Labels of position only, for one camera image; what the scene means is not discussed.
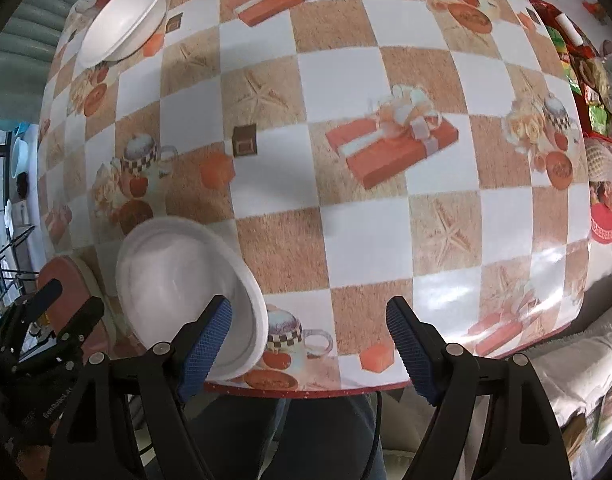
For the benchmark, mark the white paper roll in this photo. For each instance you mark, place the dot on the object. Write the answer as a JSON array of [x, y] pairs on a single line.
[[570, 29]]

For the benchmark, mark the light blue plastic basin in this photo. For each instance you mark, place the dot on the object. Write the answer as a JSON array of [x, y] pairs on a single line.
[[23, 157]]

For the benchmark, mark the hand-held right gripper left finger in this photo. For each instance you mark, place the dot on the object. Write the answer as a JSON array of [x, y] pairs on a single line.
[[206, 345]]

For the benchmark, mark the clear plastic bag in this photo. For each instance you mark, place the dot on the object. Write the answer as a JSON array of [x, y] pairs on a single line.
[[611, 67]]

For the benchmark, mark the pink square plate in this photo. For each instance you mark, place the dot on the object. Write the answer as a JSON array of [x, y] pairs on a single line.
[[66, 280]]

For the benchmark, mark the red round tray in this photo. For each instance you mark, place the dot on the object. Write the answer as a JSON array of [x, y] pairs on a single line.
[[606, 225]]

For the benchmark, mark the fruit in white foam net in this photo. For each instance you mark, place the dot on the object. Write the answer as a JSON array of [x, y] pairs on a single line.
[[605, 160]]

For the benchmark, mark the white bowl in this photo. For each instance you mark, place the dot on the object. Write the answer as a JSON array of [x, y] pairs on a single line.
[[118, 22], [181, 285]]

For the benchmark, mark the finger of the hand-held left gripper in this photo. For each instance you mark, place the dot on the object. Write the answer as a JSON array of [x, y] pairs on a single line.
[[41, 297], [83, 317]]

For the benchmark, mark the small green snack packet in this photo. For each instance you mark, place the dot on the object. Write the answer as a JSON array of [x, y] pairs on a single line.
[[598, 117]]

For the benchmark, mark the black metal rack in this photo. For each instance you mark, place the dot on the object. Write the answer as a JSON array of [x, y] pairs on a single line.
[[13, 270]]

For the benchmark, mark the teal plastic basin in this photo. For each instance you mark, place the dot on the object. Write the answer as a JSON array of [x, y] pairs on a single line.
[[8, 125]]

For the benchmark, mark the white sofa blanket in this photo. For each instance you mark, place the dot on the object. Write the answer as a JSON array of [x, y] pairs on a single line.
[[586, 375]]

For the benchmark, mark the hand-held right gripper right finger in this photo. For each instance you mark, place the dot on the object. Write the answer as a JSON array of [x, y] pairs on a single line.
[[411, 355]]

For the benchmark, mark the printed checkered tablecloth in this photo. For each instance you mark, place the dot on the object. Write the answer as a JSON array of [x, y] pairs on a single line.
[[366, 200]]

